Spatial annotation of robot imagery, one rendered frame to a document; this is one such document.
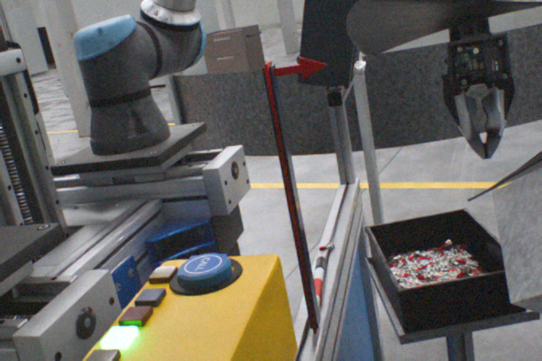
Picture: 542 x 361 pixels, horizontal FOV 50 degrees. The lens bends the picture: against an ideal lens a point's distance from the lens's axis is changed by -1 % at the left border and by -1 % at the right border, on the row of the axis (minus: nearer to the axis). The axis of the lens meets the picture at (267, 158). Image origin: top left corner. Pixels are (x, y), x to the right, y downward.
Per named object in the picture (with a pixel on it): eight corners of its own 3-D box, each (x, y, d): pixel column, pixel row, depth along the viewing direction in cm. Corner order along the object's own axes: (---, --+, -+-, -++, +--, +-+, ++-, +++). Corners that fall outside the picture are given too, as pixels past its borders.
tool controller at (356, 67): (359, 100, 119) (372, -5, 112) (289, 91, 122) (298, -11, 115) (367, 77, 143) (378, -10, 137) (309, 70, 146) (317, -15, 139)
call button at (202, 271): (224, 295, 41) (219, 273, 40) (173, 297, 42) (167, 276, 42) (239, 268, 45) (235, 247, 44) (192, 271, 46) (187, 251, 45)
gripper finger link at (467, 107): (464, 162, 73) (455, 89, 73) (461, 161, 79) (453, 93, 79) (489, 159, 72) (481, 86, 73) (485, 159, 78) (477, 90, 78)
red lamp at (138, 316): (143, 327, 38) (141, 319, 37) (118, 328, 38) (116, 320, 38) (154, 313, 39) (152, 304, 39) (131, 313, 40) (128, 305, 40)
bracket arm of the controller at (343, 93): (343, 105, 115) (340, 90, 114) (327, 107, 116) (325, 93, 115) (353, 83, 137) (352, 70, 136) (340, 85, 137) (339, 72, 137)
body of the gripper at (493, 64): (450, 89, 72) (438, -7, 72) (448, 96, 80) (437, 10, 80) (515, 80, 70) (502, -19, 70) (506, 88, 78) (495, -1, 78)
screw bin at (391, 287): (532, 316, 74) (529, 267, 72) (403, 340, 74) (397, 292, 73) (470, 246, 95) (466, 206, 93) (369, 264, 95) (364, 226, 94)
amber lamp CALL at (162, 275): (170, 284, 43) (168, 276, 43) (148, 284, 44) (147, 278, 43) (179, 271, 45) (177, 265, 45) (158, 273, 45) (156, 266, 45)
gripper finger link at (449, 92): (447, 126, 78) (439, 62, 78) (446, 127, 79) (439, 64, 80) (483, 122, 77) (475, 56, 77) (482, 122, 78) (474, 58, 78)
